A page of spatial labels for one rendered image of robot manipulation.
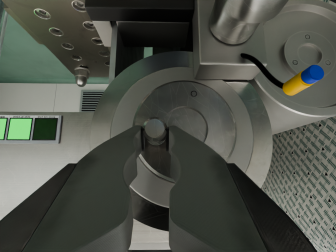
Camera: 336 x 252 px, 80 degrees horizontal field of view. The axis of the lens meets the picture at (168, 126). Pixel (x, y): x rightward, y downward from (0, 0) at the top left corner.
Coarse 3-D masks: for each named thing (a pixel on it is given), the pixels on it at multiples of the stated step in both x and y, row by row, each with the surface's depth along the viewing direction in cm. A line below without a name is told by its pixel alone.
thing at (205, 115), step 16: (176, 80) 15; (160, 96) 15; (176, 96) 15; (192, 96) 15; (208, 96) 15; (144, 112) 14; (160, 112) 14; (176, 112) 15; (192, 112) 15; (208, 112) 15; (224, 112) 15; (192, 128) 14; (208, 128) 14; (224, 128) 14; (160, 144) 14; (208, 144) 14; (224, 144) 14; (144, 160) 14; (160, 160) 14; (160, 176) 14
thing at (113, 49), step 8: (112, 24) 19; (112, 32) 19; (112, 40) 18; (120, 40) 20; (112, 48) 18; (120, 48) 20; (128, 48) 25; (136, 48) 32; (112, 56) 18; (120, 56) 20; (128, 56) 25; (136, 56) 32; (112, 64) 18; (120, 64) 20; (128, 64) 25; (112, 72) 18
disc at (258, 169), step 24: (120, 72) 17; (144, 72) 17; (120, 96) 17; (240, 96) 17; (96, 120) 16; (264, 120) 17; (96, 144) 16; (264, 144) 16; (264, 168) 16; (144, 216) 15; (168, 216) 15
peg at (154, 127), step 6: (150, 120) 11; (156, 120) 12; (162, 120) 12; (144, 126) 11; (150, 126) 11; (156, 126) 11; (162, 126) 11; (144, 132) 11; (150, 132) 11; (156, 132) 11; (162, 132) 11; (150, 138) 11; (156, 138) 11; (162, 138) 12; (156, 144) 14
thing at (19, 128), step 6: (12, 120) 49; (18, 120) 49; (24, 120) 49; (30, 120) 49; (12, 126) 49; (18, 126) 49; (24, 126) 49; (12, 132) 48; (18, 132) 48; (24, 132) 48; (12, 138) 48; (18, 138) 48; (24, 138) 48
